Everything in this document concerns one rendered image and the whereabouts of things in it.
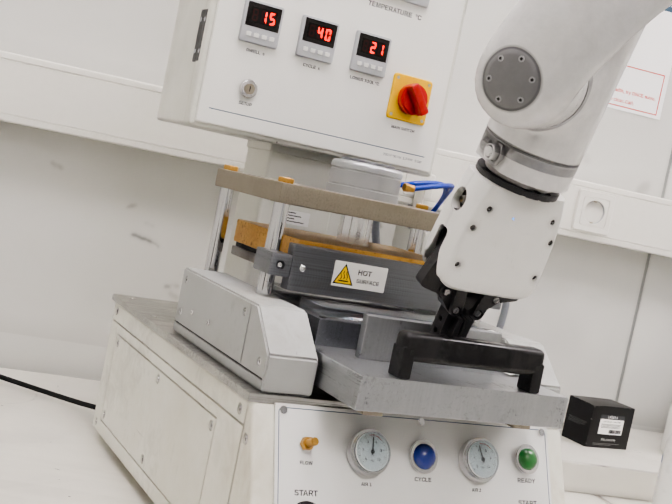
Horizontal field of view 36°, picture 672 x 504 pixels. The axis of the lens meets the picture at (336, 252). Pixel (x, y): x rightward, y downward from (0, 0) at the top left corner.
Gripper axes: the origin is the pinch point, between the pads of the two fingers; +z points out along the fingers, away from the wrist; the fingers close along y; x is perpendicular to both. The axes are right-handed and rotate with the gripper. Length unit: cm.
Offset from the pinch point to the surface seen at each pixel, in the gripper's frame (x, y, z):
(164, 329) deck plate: 22.9, -17.0, 16.8
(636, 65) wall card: 74, 71, -17
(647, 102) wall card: 71, 75, -12
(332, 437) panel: -3.1, -9.3, 10.5
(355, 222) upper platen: 21.4, -0.8, 0.1
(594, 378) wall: 54, 77, 34
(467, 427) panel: -1.8, 5.4, 9.2
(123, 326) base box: 36.1, -16.9, 24.7
